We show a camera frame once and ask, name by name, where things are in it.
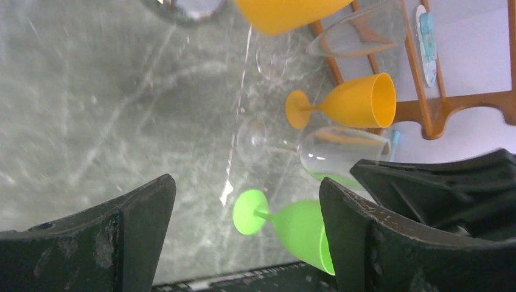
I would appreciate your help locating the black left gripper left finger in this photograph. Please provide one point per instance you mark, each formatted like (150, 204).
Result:
(113, 246)

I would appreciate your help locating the orange wooden shelf rack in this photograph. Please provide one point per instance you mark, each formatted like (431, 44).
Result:
(431, 108)

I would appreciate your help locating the clear tall wine glass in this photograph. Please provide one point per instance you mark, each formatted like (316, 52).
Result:
(375, 28)

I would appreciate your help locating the blue white blister pack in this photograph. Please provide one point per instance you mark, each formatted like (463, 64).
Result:
(427, 43)

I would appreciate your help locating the orange plastic goblet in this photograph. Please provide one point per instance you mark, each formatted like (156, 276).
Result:
(274, 17)
(367, 102)

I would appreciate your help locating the green plastic goblet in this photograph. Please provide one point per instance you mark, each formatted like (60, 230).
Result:
(299, 226)

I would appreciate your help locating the chrome wine glass rack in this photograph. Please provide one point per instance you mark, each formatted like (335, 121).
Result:
(184, 11)

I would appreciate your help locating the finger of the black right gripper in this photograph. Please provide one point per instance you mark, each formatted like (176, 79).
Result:
(474, 197)

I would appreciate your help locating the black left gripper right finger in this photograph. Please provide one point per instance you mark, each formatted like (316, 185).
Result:
(375, 249)

